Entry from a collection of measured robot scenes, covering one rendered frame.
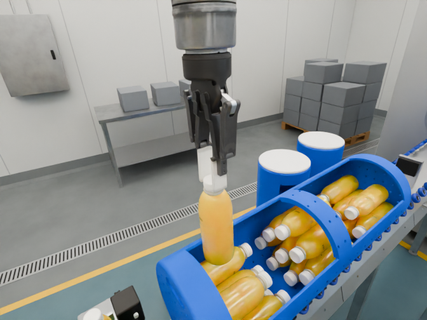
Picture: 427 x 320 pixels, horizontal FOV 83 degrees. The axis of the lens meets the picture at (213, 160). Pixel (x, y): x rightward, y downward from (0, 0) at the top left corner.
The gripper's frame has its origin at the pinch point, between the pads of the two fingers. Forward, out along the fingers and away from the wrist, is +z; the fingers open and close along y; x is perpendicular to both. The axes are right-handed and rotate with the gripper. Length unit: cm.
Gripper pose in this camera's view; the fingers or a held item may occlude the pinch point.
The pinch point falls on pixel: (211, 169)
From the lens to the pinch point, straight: 45.8
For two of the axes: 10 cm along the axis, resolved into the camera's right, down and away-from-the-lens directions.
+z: 0.4, 8.9, 4.6
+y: -5.8, -3.5, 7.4
